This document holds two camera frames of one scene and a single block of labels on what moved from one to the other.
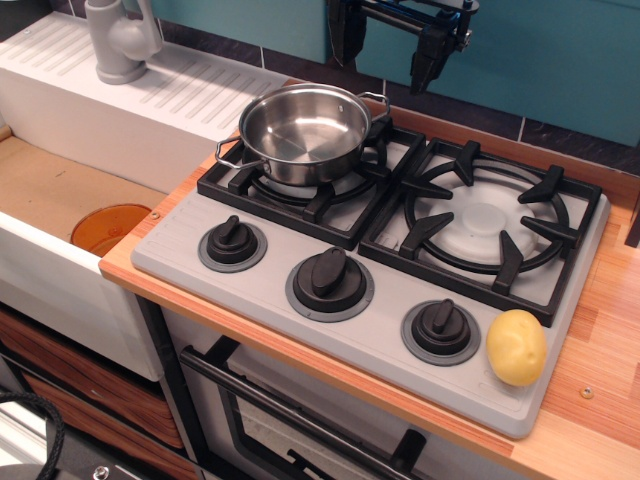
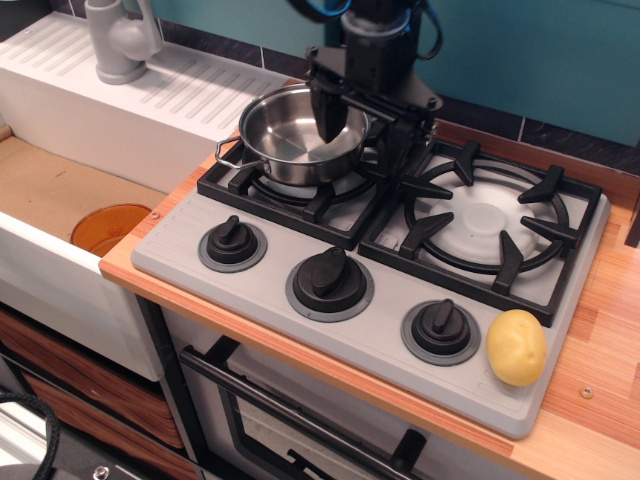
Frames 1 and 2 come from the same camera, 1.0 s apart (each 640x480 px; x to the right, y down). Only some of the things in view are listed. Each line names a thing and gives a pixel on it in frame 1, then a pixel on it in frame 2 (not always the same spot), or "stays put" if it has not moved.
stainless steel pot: x=304 y=134 stays put
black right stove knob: x=437 y=333 stays put
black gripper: x=348 y=31 to x=379 y=74
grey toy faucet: x=122 y=45 stays put
